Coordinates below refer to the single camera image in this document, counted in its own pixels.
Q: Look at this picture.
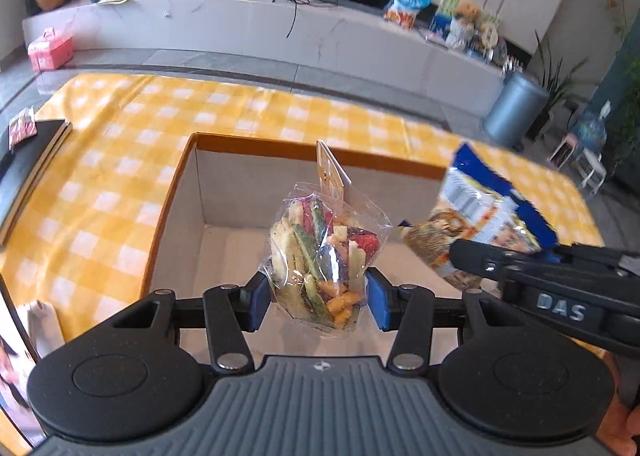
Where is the blue snack bag on cabinet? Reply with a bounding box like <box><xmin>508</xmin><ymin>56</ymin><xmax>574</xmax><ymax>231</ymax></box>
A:
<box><xmin>383</xmin><ymin>0</ymin><xmax>432</xmax><ymax>29</ymax></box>

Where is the black book stack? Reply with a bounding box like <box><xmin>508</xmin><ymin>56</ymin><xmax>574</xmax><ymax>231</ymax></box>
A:
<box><xmin>1</xmin><ymin>119</ymin><xmax>73</xmax><ymax>247</ymax></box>

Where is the potted long leaf plant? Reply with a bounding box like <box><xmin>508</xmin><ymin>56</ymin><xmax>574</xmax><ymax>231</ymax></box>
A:
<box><xmin>526</xmin><ymin>32</ymin><xmax>589</xmax><ymax>141</ymax></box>

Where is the small white round stool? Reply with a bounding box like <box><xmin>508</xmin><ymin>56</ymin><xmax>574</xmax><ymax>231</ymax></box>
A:
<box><xmin>573</xmin><ymin>148</ymin><xmax>608</xmax><ymax>196</ymax></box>

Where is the orange cardboard box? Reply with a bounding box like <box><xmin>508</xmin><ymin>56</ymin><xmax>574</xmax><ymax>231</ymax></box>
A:
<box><xmin>143</xmin><ymin>133</ymin><xmax>444</xmax><ymax>362</ymax></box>

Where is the pink white space heater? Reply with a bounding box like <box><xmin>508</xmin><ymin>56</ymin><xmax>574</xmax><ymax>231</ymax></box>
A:
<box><xmin>548</xmin><ymin>133</ymin><xmax>579</xmax><ymax>170</ymax></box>

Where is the smartphone showing video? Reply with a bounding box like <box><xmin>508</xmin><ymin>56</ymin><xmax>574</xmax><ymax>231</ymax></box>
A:
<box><xmin>1</xmin><ymin>280</ymin><xmax>46</xmax><ymax>448</ymax></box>

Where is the yellow checkered tablecloth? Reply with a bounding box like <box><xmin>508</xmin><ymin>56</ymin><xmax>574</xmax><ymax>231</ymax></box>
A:
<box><xmin>0</xmin><ymin>72</ymin><xmax>606</xmax><ymax>456</ymax></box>

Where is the blue white snack bag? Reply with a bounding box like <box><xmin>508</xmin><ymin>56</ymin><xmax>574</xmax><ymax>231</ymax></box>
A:
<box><xmin>399</xmin><ymin>143</ymin><xmax>558</xmax><ymax>291</ymax></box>

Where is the white marble tv cabinet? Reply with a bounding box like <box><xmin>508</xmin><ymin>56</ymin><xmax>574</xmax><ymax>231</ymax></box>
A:
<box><xmin>22</xmin><ymin>0</ymin><xmax>503</xmax><ymax>116</ymax></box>

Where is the dried vegetable chips bag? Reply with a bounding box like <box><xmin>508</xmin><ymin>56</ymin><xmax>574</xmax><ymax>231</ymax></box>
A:
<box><xmin>260</xmin><ymin>141</ymin><xmax>392</xmax><ymax>332</ymax></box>

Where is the blue round trash bin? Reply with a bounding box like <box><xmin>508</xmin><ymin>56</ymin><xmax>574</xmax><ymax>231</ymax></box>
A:
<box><xmin>483</xmin><ymin>72</ymin><xmax>549</xmax><ymax>148</ymax></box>

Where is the pink storage box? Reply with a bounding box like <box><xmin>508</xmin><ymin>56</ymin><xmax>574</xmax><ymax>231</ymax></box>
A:
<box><xmin>27</xmin><ymin>28</ymin><xmax>74</xmax><ymax>72</ymax></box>

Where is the blue water jug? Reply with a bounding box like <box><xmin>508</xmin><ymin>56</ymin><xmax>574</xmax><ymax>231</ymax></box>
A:
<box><xmin>573</xmin><ymin>101</ymin><xmax>611</xmax><ymax>152</ymax></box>

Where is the person's hand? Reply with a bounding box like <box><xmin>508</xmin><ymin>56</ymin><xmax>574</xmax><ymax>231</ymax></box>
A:
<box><xmin>597</xmin><ymin>400</ymin><xmax>640</xmax><ymax>456</ymax></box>

